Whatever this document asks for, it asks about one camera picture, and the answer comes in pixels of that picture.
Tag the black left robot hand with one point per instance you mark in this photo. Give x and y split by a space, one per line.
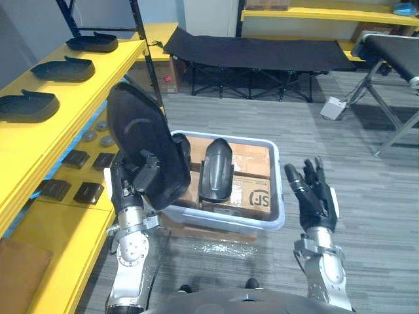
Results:
126 186

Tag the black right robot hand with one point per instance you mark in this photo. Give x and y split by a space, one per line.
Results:
316 202

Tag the black plastic housing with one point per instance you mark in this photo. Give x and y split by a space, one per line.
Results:
216 170
140 131
63 70
27 107
93 43

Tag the yellow shelf rack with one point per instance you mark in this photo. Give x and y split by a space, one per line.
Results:
49 137

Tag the black shelf rack upright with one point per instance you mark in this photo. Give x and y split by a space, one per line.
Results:
144 42

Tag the yellow low shelf board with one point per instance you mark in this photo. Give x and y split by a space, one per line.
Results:
160 37

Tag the small black square part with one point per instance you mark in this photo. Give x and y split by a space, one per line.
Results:
89 193
104 161
55 189
76 159

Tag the grey round disc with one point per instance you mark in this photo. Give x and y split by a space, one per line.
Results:
88 136
101 125
106 141

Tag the cardboard box with SF print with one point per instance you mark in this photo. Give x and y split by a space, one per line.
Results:
252 196

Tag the plain taped cardboard box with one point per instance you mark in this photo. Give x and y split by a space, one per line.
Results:
252 158

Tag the pale blue plastic bin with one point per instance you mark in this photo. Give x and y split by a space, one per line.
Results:
226 219

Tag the white box on floor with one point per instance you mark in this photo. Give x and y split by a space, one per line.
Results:
333 108

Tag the dark right robot foot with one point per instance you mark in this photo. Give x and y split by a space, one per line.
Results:
252 283

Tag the dark robot foot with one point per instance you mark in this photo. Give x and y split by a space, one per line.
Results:
185 288
252 283

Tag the cardboard box with pink sticker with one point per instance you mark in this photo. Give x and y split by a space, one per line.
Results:
163 76

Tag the dark left robot foot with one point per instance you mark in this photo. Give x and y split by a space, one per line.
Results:
185 288

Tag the dark robot torso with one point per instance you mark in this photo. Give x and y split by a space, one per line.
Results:
245 302

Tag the brown cardboard sheet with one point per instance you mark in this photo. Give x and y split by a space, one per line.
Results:
21 274

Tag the black folding cot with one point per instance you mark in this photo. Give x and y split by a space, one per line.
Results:
255 52

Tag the black conveyor belt on stand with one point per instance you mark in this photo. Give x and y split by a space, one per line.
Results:
393 55

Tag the white cabinet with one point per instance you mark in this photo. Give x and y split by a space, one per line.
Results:
209 16

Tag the brown cardboard box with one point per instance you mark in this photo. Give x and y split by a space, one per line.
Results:
266 4

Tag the blue plastic item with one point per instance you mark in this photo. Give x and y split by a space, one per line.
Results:
406 9

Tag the long yellow wall shelf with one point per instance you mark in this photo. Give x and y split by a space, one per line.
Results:
327 14

